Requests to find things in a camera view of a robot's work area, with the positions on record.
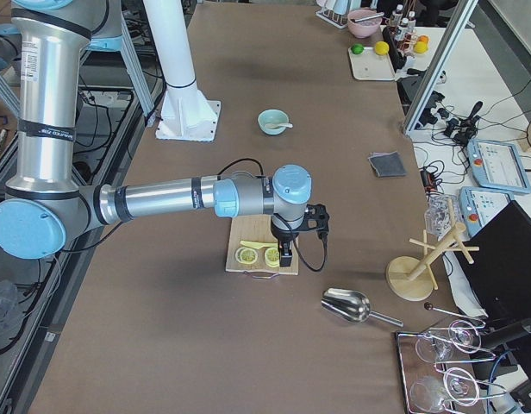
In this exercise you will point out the lemon slice near handle end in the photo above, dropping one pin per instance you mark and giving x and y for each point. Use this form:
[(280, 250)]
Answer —
[(272, 257)]

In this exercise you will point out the bottle carrier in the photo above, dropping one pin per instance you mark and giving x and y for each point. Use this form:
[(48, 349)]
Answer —
[(399, 35)]

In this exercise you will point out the green ceramic bowl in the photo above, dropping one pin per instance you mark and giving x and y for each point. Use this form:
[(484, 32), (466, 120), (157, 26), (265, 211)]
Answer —
[(272, 116)]

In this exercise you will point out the white ceramic spoon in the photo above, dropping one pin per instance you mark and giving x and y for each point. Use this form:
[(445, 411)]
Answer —
[(281, 125)]

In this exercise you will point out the upper wine glass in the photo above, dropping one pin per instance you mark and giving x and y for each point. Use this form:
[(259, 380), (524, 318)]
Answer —
[(452, 344)]

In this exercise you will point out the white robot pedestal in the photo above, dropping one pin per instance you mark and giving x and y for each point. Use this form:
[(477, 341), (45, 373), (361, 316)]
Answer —
[(186, 114)]

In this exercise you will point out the beige tray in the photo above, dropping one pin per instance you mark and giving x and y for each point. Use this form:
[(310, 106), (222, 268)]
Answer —
[(368, 66)]

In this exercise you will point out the green lime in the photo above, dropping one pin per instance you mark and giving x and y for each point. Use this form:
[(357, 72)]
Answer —
[(357, 48)]

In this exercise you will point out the yellow plastic knife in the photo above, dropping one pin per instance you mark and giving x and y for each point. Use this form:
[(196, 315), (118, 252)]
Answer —
[(258, 244)]

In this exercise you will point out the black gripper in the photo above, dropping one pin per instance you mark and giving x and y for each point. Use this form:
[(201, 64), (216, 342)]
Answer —
[(282, 236)]

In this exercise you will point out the aluminium frame post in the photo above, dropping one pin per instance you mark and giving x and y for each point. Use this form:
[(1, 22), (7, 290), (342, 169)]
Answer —
[(456, 25)]

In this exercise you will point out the teach pendant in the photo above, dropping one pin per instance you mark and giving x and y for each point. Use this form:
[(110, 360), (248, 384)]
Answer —
[(497, 165), (479, 205)]

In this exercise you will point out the orange fruit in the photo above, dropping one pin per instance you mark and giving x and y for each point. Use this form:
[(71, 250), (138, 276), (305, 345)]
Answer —
[(421, 44)]

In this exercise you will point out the wine glass rack tray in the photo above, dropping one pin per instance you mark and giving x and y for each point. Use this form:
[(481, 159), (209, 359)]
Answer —
[(436, 367)]

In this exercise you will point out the lemon slice near blade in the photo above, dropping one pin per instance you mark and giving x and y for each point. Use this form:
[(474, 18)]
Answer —
[(246, 255)]

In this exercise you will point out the black monitor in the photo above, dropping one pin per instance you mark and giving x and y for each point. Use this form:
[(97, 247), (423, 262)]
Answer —
[(500, 275)]

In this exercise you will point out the grey folded cloth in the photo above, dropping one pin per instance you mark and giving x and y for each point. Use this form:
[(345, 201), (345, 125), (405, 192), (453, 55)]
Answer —
[(386, 165)]

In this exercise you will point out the lower wine glass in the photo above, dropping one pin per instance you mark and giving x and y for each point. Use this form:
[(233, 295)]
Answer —
[(455, 389)]

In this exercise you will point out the steel scoop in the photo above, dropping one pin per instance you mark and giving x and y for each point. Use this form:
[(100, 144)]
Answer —
[(353, 306)]

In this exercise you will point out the yellow lemon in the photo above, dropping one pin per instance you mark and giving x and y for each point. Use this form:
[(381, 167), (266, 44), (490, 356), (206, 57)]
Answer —
[(381, 48)]

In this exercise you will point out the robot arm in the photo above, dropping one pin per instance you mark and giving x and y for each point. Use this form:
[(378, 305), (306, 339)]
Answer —
[(44, 208)]

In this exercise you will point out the pink bowl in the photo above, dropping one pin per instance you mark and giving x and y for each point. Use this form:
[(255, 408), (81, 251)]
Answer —
[(363, 23)]

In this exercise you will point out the wooden mug tree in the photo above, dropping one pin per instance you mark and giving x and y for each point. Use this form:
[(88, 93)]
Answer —
[(413, 279)]

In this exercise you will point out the bamboo cutting board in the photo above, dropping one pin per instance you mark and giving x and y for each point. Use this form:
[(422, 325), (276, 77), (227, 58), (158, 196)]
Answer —
[(255, 229)]

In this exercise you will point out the lower teach pendant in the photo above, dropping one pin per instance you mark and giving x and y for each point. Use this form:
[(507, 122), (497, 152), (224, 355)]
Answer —
[(479, 205)]

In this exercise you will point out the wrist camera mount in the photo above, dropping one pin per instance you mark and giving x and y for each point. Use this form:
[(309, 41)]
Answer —
[(316, 219)]

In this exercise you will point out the upper teach pendant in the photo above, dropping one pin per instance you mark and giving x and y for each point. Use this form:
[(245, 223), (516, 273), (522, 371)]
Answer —
[(497, 165)]

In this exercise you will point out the clear plastic container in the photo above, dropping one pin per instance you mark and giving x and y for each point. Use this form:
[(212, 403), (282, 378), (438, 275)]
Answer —
[(437, 215)]

